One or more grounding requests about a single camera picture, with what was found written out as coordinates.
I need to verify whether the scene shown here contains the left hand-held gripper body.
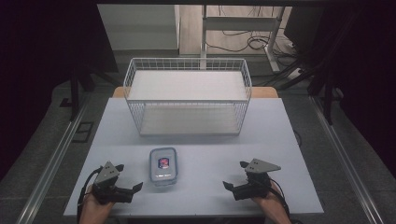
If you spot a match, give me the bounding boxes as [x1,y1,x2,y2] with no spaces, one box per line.
[91,161,134,205]

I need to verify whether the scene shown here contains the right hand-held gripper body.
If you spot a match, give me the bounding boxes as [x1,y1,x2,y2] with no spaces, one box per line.
[232,158,282,202]

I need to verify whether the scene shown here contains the clear plastic food container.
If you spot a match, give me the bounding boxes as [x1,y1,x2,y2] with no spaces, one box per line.
[148,147,178,187]

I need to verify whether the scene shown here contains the white wire basket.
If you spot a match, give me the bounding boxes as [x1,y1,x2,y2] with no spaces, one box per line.
[122,57,253,137]

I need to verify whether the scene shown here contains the person's right hand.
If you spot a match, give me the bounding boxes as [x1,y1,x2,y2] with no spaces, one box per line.
[251,181,289,217]

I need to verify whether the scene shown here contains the person's left hand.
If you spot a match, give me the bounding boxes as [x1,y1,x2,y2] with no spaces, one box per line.
[81,185,116,218]

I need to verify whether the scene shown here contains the wooden table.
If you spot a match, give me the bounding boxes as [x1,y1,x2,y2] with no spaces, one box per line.
[111,86,279,99]

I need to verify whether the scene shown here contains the black stand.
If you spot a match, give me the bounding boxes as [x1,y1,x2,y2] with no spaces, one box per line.
[258,46,347,126]
[68,60,120,123]

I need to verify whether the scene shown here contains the white cabinet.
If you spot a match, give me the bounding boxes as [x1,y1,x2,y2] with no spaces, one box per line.
[96,4,181,58]

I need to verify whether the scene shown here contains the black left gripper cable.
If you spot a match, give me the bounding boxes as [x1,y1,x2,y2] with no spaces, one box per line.
[76,166,104,224]

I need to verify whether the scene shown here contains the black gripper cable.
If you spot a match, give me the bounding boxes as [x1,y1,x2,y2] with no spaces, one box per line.
[76,166,104,224]
[268,176,292,219]

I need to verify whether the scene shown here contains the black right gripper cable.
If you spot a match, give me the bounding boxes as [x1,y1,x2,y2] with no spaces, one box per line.
[268,176,292,219]

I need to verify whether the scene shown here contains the metal floor rail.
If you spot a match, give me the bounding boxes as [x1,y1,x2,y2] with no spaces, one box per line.
[308,94,383,224]
[15,92,92,224]

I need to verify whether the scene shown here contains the black floor cables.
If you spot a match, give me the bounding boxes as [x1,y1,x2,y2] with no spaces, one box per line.
[205,5,300,60]

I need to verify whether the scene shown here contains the white metal desk frame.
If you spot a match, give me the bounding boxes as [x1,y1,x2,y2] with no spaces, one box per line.
[200,4,286,75]

